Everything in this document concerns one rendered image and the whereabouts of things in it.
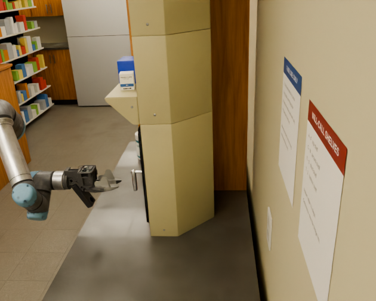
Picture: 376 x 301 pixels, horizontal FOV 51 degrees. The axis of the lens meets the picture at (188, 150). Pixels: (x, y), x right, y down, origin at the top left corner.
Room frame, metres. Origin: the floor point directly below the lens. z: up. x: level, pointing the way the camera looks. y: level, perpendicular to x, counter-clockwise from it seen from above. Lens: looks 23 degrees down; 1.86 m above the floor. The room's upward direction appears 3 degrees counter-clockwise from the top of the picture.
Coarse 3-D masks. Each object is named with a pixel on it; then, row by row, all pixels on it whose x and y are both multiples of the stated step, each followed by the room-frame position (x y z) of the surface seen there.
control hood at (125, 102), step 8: (120, 88) 1.43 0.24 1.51; (136, 88) 1.41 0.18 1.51; (112, 96) 1.32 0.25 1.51; (120, 96) 1.32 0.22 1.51; (128, 96) 1.31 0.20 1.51; (136, 96) 1.31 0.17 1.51; (112, 104) 1.31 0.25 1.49; (120, 104) 1.30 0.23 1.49; (128, 104) 1.30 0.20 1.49; (136, 104) 1.30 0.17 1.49; (120, 112) 1.30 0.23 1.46; (128, 112) 1.30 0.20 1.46; (136, 112) 1.30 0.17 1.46; (128, 120) 1.30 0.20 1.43; (136, 120) 1.30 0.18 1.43
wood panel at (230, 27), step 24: (216, 0) 1.64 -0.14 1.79; (240, 0) 1.63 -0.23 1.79; (216, 24) 1.64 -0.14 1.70; (240, 24) 1.63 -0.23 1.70; (216, 48) 1.64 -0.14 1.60; (240, 48) 1.63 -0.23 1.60; (216, 72) 1.64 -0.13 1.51; (240, 72) 1.63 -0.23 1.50; (216, 96) 1.64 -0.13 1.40; (240, 96) 1.63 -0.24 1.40; (216, 120) 1.64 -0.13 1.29; (240, 120) 1.63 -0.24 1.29; (216, 144) 1.64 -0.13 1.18; (240, 144) 1.63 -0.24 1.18; (216, 168) 1.64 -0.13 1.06; (240, 168) 1.63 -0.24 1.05
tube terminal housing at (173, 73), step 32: (192, 32) 1.36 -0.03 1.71; (160, 64) 1.29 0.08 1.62; (192, 64) 1.36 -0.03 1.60; (160, 96) 1.29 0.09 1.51; (192, 96) 1.35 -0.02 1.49; (160, 128) 1.29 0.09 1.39; (192, 128) 1.35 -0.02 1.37; (160, 160) 1.29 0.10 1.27; (192, 160) 1.35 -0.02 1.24; (160, 192) 1.29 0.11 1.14; (192, 192) 1.34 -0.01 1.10; (160, 224) 1.29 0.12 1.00; (192, 224) 1.34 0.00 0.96
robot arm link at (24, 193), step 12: (0, 108) 1.43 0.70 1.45; (12, 108) 1.51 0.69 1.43; (0, 120) 1.39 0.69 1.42; (12, 120) 1.43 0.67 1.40; (0, 132) 1.36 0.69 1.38; (12, 132) 1.39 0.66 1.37; (0, 144) 1.33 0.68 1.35; (12, 144) 1.34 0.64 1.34; (12, 156) 1.30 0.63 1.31; (12, 168) 1.27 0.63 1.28; (24, 168) 1.28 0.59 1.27; (12, 180) 1.24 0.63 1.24; (24, 180) 1.24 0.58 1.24; (12, 192) 1.19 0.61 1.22; (24, 192) 1.19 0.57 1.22; (36, 192) 1.23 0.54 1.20; (24, 204) 1.18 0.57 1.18; (36, 204) 1.23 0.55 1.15
